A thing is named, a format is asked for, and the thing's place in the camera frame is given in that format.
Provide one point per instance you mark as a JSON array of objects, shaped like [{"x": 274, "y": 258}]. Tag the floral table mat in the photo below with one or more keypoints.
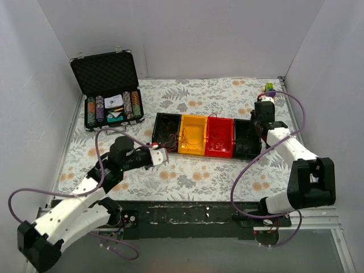
[{"x": 183, "y": 177}]

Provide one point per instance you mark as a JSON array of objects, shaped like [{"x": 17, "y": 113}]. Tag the red bin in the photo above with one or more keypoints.
[{"x": 219, "y": 137}]

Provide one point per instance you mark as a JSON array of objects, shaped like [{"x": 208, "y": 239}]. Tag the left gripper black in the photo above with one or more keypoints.
[{"x": 145, "y": 156}]

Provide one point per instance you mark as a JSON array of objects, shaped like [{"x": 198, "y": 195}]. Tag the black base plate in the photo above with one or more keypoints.
[{"x": 172, "y": 219}]

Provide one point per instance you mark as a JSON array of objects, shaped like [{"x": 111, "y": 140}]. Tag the yellow bin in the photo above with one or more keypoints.
[{"x": 192, "y": 136}]

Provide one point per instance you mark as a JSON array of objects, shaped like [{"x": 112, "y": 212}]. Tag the black poker chip case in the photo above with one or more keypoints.
[{"x": 106, "y": 75}]

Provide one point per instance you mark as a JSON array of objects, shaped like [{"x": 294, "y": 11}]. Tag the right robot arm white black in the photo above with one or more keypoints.
[{"x": 311, "y": 181}]

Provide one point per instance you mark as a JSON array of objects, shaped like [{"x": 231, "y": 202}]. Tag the playing card deck white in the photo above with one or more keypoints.
[{"x": 113, "y": 102}]

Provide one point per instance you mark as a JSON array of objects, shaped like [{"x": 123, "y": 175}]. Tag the teal card box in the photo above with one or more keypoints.
[{"x": 115, "y": 116}]

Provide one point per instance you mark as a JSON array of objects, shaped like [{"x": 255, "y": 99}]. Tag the black bin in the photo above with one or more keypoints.
[
  {"x": 166, "y": 131},
  {"x": 247, "y": 145}
]

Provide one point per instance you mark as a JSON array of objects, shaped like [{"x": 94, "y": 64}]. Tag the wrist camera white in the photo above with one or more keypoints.
[
  {"x": 265, "y": 98},
  {"x": 158, "y": 156}
]

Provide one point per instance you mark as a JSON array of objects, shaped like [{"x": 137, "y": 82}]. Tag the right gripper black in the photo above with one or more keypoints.
[{"x": 263, "y": 103}]

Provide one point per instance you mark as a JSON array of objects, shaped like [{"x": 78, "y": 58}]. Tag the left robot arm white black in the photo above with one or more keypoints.
[{"x": 43, "y": 240}]

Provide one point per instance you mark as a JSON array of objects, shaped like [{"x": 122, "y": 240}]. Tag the left black bin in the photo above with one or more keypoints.
[{"x": 166, "y": 131}]

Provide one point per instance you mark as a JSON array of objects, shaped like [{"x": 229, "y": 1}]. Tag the right black bin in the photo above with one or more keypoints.
[{"x": 247, "y": 145}]

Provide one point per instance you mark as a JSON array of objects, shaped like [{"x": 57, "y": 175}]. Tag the colourful toy block train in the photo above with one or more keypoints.
[{"x": 269, "y": 90}]

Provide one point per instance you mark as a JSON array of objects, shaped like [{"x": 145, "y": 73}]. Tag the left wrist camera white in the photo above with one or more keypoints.
[{"x": 158, "y": 156}]

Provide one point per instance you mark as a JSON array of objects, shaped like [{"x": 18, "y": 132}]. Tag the aluminium rail frame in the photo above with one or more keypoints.
[{"x": 312, "y": 241}]

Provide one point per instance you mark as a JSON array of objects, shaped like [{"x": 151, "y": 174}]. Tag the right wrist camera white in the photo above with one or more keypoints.
[{"x": 265, "y": 98}]

